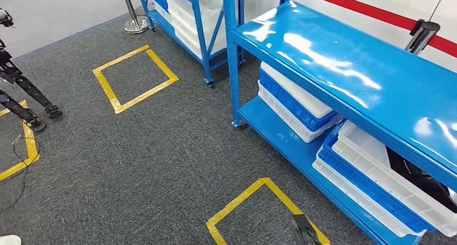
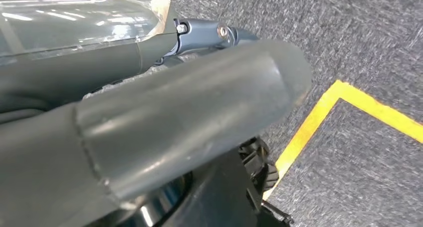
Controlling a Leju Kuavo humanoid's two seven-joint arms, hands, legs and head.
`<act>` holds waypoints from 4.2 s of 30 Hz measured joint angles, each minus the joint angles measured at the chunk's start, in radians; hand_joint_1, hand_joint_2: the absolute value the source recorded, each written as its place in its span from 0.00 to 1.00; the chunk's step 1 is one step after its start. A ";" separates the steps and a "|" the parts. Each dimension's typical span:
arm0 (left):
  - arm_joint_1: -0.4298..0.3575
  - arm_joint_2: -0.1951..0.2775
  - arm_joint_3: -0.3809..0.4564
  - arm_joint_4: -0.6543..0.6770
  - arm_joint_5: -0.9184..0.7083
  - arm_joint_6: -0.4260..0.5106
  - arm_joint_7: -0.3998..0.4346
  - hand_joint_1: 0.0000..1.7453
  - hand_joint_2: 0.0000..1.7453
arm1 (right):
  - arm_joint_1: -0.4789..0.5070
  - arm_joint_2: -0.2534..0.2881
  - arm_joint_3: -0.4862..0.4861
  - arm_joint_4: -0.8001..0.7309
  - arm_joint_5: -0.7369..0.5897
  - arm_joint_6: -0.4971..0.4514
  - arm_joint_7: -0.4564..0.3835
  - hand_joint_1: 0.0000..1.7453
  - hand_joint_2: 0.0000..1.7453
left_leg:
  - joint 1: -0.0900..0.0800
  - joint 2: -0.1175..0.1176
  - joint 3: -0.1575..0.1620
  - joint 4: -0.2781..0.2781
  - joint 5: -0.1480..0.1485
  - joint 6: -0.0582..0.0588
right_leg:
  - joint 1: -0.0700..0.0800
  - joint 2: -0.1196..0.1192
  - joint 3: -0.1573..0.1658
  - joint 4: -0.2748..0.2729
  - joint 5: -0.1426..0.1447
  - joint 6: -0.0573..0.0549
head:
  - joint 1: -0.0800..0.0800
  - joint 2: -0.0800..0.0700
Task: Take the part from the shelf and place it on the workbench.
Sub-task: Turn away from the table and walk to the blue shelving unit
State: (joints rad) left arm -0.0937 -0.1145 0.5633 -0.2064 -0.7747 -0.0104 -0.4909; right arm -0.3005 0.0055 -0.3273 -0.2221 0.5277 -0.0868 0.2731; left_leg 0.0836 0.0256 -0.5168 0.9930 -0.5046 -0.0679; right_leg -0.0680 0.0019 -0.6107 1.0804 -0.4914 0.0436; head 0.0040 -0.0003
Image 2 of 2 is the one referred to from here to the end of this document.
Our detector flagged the yellow floor tape square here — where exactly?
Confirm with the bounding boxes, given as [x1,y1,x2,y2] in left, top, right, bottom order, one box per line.
[262,80,423,202]

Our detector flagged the black robot left leg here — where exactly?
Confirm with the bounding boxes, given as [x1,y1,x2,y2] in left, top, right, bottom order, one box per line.
[84,136,295,227]

